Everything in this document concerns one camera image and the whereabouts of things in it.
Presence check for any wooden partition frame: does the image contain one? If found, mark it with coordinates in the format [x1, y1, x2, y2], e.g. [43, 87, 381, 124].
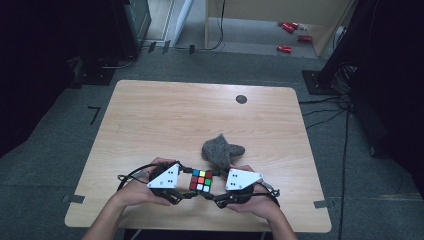
[204, 0, 355, 58]

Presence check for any black stand with base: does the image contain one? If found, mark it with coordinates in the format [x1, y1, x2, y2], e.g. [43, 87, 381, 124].
[301, 0, 371, 96]

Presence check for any black floor plate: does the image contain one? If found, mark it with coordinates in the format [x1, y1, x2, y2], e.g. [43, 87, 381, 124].
[68, 55, 118, 89]

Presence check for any black hanging cable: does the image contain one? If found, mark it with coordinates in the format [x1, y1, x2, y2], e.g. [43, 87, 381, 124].
[173, 0, 227, 52]

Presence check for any person's right hand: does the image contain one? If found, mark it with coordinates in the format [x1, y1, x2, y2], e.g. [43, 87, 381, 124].
[226, 164, 283, 222]

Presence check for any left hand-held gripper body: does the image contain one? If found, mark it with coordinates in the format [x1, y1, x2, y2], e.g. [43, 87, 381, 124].
[146, 162, 188, 205]

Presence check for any white panel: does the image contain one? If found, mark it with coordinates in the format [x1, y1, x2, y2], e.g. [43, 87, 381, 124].
[161, 0, 195, 48]

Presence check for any right hand-held gripper cable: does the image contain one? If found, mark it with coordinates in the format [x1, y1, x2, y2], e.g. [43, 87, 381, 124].
[259, 180, 282, 208]

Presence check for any multicoloured puzzle cube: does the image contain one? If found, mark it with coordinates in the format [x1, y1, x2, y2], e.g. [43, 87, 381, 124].
[188, 169, 214, 193]

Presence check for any person's left hand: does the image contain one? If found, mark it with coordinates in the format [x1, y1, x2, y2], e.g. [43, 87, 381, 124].
[112, 157, 177, 209]

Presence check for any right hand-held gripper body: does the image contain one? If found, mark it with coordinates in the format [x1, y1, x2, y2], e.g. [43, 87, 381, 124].
[214, 168, 264, 209]

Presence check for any looped black cable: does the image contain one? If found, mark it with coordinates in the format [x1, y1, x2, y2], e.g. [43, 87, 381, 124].
[98, 54, 137, 70]

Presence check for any grey fluffy cloth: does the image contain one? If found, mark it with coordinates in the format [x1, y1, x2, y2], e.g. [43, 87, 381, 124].
[201, 133, 246, 171]

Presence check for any black glass-fronted cabinet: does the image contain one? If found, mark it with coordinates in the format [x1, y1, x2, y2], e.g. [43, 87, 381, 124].
[111, 0, 152, 58]

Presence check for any long black floor cable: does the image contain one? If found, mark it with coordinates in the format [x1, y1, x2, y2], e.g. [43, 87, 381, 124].
[337, 106, 351, 240]

